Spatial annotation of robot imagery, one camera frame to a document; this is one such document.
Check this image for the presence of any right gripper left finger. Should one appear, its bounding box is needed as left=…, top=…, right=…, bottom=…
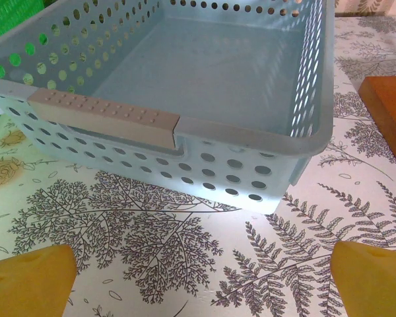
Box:
left=0, top=244, right=78, bottom=317

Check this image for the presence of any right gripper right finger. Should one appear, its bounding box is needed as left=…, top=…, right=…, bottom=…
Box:
left=331, top=240, right=396, bottom=317

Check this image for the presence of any floral tablecloth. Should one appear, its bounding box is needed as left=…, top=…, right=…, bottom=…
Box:
left=0, top=13, right=396, bottom=317

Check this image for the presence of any orange wooden base board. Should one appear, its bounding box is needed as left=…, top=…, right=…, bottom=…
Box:
left=357, top=75, right=396, bottom=181

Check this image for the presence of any green perforated plastic basket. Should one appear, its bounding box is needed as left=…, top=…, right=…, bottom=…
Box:
left=0, top=0, right=52, bottom=136

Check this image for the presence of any light blue perforated plastic basket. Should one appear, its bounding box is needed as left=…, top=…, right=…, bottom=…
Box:
left=0, top=0, right=336, bottom=215

